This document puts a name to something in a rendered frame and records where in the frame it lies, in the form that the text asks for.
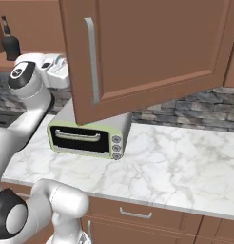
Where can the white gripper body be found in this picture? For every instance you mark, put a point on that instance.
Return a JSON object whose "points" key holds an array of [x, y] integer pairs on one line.
{"points": [[58, 71]]}

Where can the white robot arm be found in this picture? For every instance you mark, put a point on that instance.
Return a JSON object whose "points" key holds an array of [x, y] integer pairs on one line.
{"points": [[30, 95]]}

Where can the black liquor bottle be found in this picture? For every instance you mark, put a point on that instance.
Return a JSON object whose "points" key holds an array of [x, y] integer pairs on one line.
{"points": [[10, 44]]}

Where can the green and silver toaster oven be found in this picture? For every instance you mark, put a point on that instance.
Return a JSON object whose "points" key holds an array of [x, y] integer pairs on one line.
{"points": [[90, 143]]}

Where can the brown base cupboard door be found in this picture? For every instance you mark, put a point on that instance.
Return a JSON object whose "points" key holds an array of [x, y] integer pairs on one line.
{"points": [[128, 235]]}

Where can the brown drawer front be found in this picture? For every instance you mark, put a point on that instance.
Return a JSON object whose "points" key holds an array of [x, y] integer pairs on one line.
{"points": [[166, 217], [222, 227]]}

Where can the brown wall cabinet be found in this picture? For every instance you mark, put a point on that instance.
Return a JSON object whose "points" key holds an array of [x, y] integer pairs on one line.
{"points": [[33, 25]]}

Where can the brown closed wall cabinet door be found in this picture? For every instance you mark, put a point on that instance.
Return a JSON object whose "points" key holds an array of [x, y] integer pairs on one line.
{"points": [[233, 66]]}

